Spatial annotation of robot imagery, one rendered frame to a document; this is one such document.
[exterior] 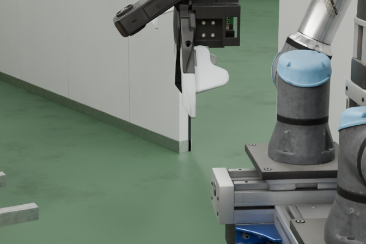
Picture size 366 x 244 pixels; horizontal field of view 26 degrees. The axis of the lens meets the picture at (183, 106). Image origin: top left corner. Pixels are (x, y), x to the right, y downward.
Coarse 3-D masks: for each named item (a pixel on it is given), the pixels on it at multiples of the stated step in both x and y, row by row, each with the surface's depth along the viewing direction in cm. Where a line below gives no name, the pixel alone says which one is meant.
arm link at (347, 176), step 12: (348, 108) 128; (360, 108) 128; (348, 120) 125; (360, 120) 123; (348, 132) 125; (360, 132) 123; (348, 144) 125; (360, 144) 122; (348, 156) 125; (360, 156) 121; (348, 168) 126; (360, 168) 121; (348, 180) 127; (360, 180) 125; (360, 192) 125
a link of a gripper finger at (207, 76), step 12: (204, 48) 101; (180, 60) 101; (204, 60) 100; (204, 72) 100; (216, 72) 100; (192, 84) 98; (204, 84) 99; (216, 84) 99; (192, 96) 98; (192, 108) 99
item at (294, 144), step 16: (288, 128) 174; (304, 128) 173; (320, 128) 174; (272, 144) 178; (288, 144) 175; (304, 144) 173; (320, 144) 174; (288, 160) 174; (304, 160) 173; (320, 160) 174
